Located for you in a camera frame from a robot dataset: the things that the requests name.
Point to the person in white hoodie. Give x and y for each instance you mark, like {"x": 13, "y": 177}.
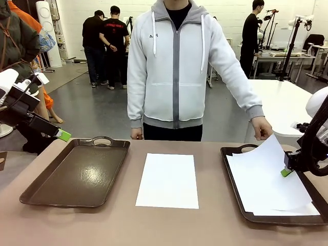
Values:
{"x": 176, "y": 64}

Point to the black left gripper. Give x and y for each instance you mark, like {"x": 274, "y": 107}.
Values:
{"x": 20, "y": 105}

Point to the person's right hand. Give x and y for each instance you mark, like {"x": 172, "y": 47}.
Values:
{"x": 136, "y": 133}

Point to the person's left forearm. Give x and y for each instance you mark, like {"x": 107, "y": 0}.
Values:
{"x": 248, "y": 97}

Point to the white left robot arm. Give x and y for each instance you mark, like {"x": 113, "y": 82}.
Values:
{"x": 7, "y": 77}

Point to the man in black sweater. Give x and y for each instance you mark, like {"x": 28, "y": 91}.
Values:
{"x": 249, "y": 38}

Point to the person's left hand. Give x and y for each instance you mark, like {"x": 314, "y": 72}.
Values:
{"x": 262, "y": 128}

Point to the man in plain black shirt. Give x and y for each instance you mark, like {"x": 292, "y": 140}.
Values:
{"x": 92, "y": 36}

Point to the orange garment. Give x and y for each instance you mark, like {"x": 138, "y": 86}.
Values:
{"x": 25, "y": 18}

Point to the blue patterned cloth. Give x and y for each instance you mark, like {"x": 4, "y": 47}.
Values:
{"x": 47, "y": 41}

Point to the white A4 paper sheet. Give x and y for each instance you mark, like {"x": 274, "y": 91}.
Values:
{"x": 307, "y": 211}
{"x": 167, "y": 182}
{"x": 256, "y": 179}

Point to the black office chair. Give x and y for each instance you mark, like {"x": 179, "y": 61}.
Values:
{"x": 314, "y": 41}

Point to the mannequin leg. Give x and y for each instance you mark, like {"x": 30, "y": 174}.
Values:
{"x": 43, "y": 107}

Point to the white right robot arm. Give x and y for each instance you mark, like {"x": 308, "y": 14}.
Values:
{"x": 317, "y": 102}

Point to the black tripod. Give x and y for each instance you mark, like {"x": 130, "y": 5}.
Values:
{"x": 290, "y": 51}

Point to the person's right forearm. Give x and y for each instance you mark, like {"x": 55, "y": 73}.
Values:
{"x": 135, "y": 102}

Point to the brown board edge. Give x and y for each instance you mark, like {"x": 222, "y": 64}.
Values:
{"x": 3, "y": 161}

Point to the dark green jacket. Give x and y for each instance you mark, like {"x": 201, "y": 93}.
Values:
{"x": 18, "y": 43}

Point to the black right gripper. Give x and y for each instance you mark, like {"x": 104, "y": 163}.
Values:
{"x": 297, "y": 161}

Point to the white round base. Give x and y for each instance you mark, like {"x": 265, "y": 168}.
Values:
{"x": 5, "y": 130}

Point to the grey workshop desk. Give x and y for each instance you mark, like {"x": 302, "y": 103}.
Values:
{"x": 276, "y": 55}

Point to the white tower air conditioner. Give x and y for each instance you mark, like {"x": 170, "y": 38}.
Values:
{"x": 48, "y": 33}

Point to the brown plastic tray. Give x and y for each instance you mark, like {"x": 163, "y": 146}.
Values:
{"x": 282, "y": 220}
{"x": 77, "y": 174}

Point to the man in red-print black shirt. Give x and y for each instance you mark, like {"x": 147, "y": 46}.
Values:
{"x": 115, "y": 33}

